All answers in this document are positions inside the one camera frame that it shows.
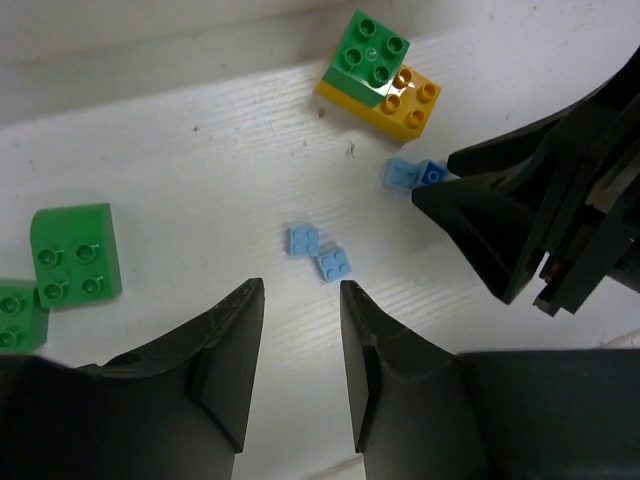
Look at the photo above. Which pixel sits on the dark blue small lego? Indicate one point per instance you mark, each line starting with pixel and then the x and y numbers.
pixel 432 173

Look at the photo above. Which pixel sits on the light blue lego plate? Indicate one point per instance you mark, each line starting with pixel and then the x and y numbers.
pixel 304 241
pixel 333 264

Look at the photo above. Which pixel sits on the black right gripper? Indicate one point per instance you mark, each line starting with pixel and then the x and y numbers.
pixel 491 219

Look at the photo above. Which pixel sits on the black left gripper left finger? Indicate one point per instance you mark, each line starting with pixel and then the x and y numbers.
pixel 174 408

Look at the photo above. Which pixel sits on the green curved lego brick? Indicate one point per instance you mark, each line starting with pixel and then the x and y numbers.
pixel 24 321
pixel 75 255

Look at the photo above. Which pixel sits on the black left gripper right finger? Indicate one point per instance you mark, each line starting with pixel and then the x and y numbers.
pixel 420 412

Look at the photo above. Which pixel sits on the yellow rectangular lego brick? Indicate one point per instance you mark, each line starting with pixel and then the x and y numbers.
pixel 402 114

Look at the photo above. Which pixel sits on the green square lego brick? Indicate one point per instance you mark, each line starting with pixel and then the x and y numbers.
pixel 367 60

